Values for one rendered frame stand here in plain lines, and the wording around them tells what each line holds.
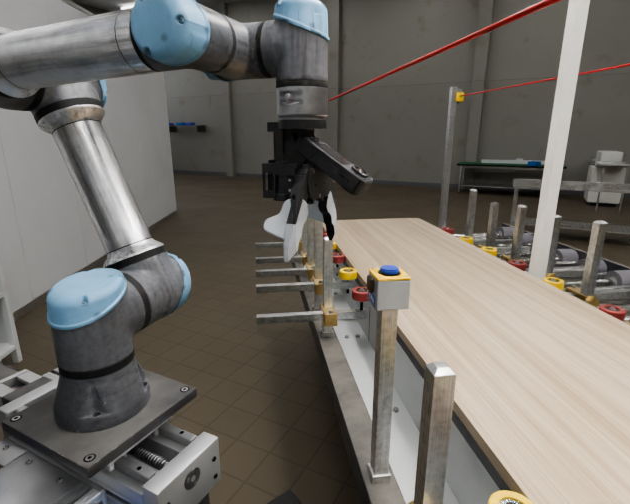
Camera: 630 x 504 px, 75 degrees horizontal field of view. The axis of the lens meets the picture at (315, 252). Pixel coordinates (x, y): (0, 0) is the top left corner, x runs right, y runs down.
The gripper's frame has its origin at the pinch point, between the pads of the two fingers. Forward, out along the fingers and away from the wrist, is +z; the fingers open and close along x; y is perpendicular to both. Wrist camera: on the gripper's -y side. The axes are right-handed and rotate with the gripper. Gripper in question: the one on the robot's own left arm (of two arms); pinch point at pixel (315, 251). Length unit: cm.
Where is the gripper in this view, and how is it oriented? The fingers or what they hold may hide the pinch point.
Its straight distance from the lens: 65.5
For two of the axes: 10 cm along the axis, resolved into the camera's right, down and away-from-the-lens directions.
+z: 0.0, 9.6, 2.7
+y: -8.9, -1.3, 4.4
